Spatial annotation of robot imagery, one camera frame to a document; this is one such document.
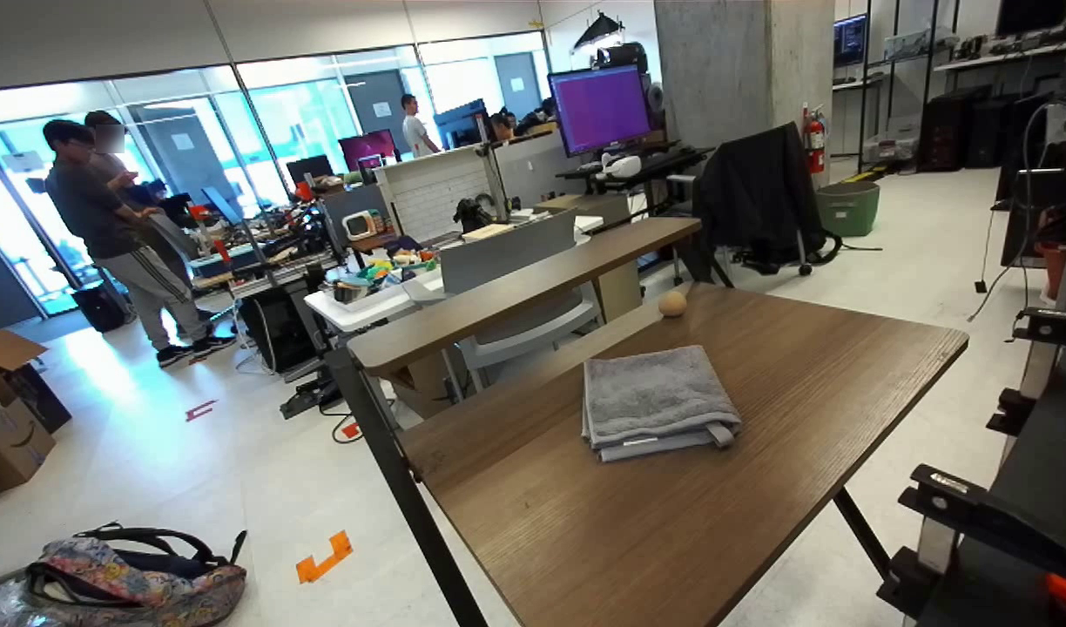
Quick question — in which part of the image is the colourful patterned backpack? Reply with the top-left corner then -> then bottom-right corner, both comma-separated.
22,518 -> 252,627

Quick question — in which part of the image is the white partition panel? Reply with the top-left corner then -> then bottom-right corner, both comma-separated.
373,144 -> 502,247

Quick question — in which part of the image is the purple screen monitor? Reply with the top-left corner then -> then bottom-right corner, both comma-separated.
546,63 -> 656,162

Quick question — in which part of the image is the grey towel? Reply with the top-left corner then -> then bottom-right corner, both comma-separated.
579,341 -> 746,466

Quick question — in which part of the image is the black suitcase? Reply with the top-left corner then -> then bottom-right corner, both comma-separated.
71,284 -> 128,336

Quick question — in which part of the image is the black equipment rack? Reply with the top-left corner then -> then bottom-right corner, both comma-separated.
993,85 -> 1066,272

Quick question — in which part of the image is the black desk device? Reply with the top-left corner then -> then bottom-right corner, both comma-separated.
454,193 -> 502,234

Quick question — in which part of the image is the black hanging lamp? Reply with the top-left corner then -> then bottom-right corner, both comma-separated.
570,10 -> 629,56

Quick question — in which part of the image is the black cabinet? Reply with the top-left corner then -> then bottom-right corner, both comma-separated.
913,85 -> 999,173

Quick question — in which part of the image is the colourful toys pile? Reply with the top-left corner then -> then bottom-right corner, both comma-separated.
364,244 -> 439,290

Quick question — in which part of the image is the red fire extinguisher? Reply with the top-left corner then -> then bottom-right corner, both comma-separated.
798,106 -> 832,178

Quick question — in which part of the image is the long wooden shelf desk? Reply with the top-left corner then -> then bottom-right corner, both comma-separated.
344,214 -> 709,378

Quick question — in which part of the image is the small magenta screen monitor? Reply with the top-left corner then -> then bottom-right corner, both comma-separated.
338,129 -> 406,178

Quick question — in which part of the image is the grey office chair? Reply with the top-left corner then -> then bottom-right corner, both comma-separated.
439,208 -> 608,403

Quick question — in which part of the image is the black bag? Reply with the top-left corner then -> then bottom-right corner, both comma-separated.
236,284 -> 328,378

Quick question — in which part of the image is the grey desk partition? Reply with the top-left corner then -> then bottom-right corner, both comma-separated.
491,129 -> 581,214

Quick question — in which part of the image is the blue screen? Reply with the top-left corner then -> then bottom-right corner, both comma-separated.
832,10 -> 875,69

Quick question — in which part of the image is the person wearing cap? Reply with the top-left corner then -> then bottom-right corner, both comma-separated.
80,108 -> 207,266

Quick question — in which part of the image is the cluttered workbench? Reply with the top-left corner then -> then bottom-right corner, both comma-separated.
161,184 -> 352,299

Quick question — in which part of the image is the person in white shirt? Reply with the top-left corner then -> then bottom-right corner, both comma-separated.
394,91 -> 442,162

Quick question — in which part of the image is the white desk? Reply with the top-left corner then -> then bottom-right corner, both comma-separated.
303,272 -> 451,341

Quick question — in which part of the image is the green bin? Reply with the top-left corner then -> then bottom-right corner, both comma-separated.
817,178 -> 884,242

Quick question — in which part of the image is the small black monitor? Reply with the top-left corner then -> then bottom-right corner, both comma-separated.
282,151 -> 338,193

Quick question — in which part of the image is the open cardboard box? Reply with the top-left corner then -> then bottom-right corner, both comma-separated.
0,327 -> 78,437

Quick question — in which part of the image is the metal storage shelving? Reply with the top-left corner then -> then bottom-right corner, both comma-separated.
831,0 -> 1066,178

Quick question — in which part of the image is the person in grey shirt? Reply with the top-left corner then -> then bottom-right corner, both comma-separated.
39,115 -> 222,373

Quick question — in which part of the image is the dark screen monitor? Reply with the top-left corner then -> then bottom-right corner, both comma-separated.
431,99 -> 495,154

